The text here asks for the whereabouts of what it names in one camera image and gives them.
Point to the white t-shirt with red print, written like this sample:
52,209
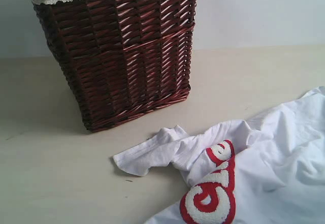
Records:
267,169

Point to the dark brown wicker basket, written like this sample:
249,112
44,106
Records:
122,59

